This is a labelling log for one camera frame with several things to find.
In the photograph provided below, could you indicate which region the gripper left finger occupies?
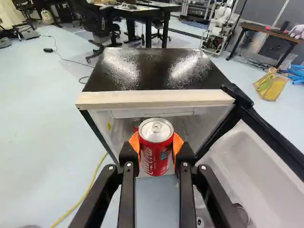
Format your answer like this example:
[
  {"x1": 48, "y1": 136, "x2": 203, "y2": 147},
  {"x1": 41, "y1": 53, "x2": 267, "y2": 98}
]
[{"x1": 68, "y1": 132, "x2": 143, "y2": 228}]

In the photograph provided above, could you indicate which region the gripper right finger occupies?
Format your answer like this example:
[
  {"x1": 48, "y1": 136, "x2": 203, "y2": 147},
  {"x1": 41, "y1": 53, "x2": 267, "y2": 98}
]
[{"x1": 171, "y1": 132, "x2": 247, "y2": 228}]

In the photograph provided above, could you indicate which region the red drink can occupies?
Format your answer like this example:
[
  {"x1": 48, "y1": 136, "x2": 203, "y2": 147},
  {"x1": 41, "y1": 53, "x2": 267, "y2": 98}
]
[
  {"x1": 138, "y1": 118, "x2": 174, "y2": 178},
  {"x1": 132, "y1": 119, "x2": 143, "y2": 134}
]

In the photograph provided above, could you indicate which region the fridge door with white lining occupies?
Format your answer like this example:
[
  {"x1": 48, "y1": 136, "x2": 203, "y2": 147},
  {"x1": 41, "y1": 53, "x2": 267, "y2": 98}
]
[{"x1": 193, "y1": 84, "x2": 304, "y2": 228}]

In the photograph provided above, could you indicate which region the black mini fridge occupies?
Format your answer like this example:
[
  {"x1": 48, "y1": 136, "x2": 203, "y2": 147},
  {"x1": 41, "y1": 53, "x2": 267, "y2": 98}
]
[{"x1": 75, "y1": 47, "x2": 238, "y2": 178}]

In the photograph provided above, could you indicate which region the white robot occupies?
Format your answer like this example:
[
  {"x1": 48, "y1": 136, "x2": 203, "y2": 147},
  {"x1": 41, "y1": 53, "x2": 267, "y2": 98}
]
[{"x1": 200, "y1": 6, "x2": 238, "y2": 57}]

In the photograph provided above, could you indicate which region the black office chair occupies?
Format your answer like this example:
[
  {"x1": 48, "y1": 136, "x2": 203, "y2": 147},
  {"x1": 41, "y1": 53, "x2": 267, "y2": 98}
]
[{"x1": 71, "y1": 0, "x2": 124, "y2": 64}]

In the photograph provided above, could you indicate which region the brown top table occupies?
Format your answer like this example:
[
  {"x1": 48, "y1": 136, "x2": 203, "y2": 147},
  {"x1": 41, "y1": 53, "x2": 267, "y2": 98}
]
[{"x1": 227, "y1": 21, "x2": 304, "y2": 69}]

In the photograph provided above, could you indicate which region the black desk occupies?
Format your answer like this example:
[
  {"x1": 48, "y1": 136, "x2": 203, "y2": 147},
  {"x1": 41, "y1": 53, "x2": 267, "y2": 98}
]
[{"x1": 114, "y1": 0, "x2": 181, "y2": 49}]

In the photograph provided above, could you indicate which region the purple plush toy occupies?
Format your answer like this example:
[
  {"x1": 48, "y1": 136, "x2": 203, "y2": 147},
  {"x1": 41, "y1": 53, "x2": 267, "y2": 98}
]
[{"x1": 288, "y1": 23, "x2": 304, "y2": 40}]

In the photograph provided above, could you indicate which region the yellow floor cable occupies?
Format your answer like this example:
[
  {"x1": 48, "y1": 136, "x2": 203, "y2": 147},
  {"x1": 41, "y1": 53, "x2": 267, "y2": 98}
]
[{"x1": 49, "y1": 152, "x2": 109, "y2": 228}]

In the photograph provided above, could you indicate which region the blue corrugated hose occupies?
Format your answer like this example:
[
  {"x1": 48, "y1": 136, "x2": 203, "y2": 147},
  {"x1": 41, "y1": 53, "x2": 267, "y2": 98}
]
[{"x1": 280, "y1": 63, "x2": 304, "y2": 86}]

